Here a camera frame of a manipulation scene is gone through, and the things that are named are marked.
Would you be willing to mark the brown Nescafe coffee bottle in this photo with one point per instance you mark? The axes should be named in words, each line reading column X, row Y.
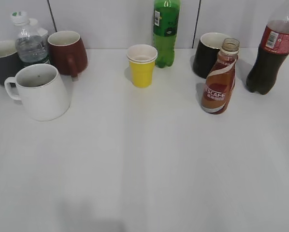
column 220, row 81

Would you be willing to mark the white ceramic mug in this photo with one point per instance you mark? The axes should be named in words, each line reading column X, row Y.
column 41, row 90

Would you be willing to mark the yellow paper cup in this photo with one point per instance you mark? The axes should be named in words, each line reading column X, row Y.
column 142, row 59

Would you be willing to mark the black ceramic mug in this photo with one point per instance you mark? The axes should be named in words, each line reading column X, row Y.
column 206, row 54

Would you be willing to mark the red-brown ceramic mug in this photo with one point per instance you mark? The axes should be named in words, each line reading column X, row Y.
column 67, row 52

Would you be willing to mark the green soda bottle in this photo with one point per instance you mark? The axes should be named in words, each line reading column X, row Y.
column 165, row 24

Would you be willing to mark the clear water bottle green label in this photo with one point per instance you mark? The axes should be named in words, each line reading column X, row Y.
column 29, row 44

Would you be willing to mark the white bottle behind water bottle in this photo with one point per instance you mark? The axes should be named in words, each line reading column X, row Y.
column 42, row 32

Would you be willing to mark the dark green ceramic mug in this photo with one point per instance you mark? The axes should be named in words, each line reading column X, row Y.
column 10, row 63

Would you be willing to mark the cola bottle red label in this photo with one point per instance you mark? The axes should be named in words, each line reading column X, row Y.
column 272, row 51

